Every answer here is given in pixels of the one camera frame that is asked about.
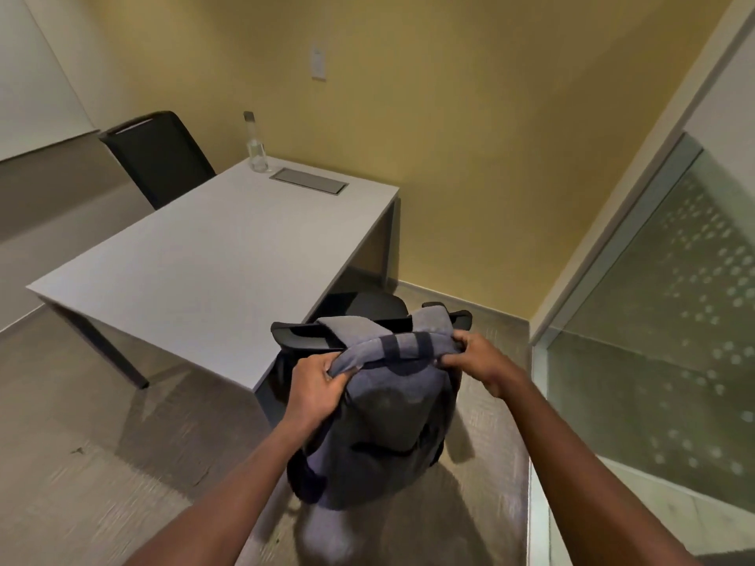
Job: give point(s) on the person's right hand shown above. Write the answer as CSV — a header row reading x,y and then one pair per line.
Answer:
x,y
486,362

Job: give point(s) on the person's right thumb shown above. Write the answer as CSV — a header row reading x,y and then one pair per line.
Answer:
x,y
454,360

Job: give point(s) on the person's right forearm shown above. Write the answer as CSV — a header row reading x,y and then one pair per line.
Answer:
x,y
578,477

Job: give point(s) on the grey blue backpack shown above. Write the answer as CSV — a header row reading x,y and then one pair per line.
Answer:
x,y
389,418

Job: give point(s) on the black armless chair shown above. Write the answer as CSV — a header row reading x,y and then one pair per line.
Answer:
x,y
159,156

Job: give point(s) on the clear water bottle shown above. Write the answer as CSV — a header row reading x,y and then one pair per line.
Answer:
x,y
257,153

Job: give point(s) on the frosted dotted glass partition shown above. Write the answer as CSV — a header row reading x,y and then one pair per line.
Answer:
x,y
666,347

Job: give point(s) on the black office chair with armrests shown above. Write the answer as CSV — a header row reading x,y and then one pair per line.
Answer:
x,y
301,334

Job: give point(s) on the white wall switch plate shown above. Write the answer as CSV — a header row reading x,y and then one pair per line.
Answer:
x,y
318,64

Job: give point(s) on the person's left forearm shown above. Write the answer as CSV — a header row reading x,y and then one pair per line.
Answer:
x,y
230,501

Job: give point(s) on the person's left hand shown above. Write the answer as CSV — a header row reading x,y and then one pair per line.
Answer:
x,y
309,394

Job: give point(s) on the grey office table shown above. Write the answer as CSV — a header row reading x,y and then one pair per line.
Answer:
x,y
224,259

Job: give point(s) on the white wall board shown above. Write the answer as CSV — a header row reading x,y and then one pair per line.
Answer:
x,y
35,82

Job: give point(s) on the person's left thumb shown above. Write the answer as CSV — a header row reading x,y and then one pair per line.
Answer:
x,y
341,376

